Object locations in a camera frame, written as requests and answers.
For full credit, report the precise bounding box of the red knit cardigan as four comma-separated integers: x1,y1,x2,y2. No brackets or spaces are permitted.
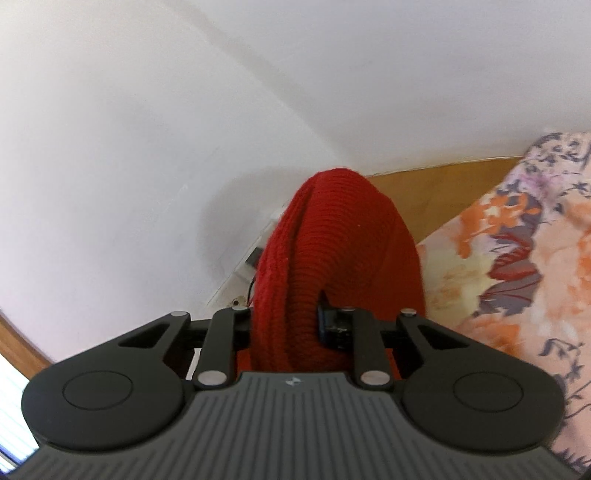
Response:
238,168,426,373

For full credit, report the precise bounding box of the orange floral bedsheet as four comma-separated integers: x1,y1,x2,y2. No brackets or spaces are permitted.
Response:
418,132,590,473

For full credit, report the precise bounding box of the black power adapter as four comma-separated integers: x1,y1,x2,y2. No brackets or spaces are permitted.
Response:
245,247,263,269

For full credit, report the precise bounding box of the wooden door frame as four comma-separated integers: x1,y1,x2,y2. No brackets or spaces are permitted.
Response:
1,314,51,378

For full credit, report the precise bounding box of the white wall socket strip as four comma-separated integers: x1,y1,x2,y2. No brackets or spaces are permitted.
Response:
206,205,287,312

